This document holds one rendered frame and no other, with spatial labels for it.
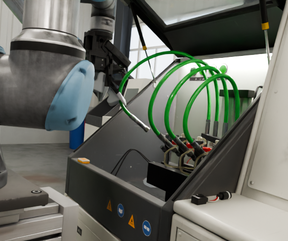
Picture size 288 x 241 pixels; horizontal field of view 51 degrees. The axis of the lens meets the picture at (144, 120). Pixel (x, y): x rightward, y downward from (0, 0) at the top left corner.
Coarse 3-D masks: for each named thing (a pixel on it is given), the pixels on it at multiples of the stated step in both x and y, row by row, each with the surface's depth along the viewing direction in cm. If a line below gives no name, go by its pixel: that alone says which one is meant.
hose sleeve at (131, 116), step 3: (132, 114) 118; (129, 117) 119; (132, 117) 118; (135, 117) 119; (135, 120) 119; (138, 120) 119; (138, 123) 119; (141, 123) 119; (141, 126) 119; (144, 126) 119
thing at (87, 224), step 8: (72, 200) 123; (80, 208) 115; (80, 216) 115; (88, 216) 109; (80, 224) 115; (88, 224) 109; (96, 224) 104; (80, 232) 114; (88, 232) 109; (96, 232) 103; (104, 232) 99; (80, 240) 114; (88, 240) 108; (96, 240) 103; (104, 240) 98; (112, 240) 94; (120, 240) 92
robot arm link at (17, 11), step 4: (4, 0) 95; (8, 0) 94; (12, 0) 94; (16, 0) 94; (20, 0) 95; (8, 4) 95; (12, 4) 95; (16, 4) 95; (20, 4) 95; (12, 8) 96; (16, 8) 95; (20, 8) 95; (12, 12) 98; (16, 12) 96; (20, 12) 96; (16, 16) 98; (20, 16) 97; (20, 20) 98
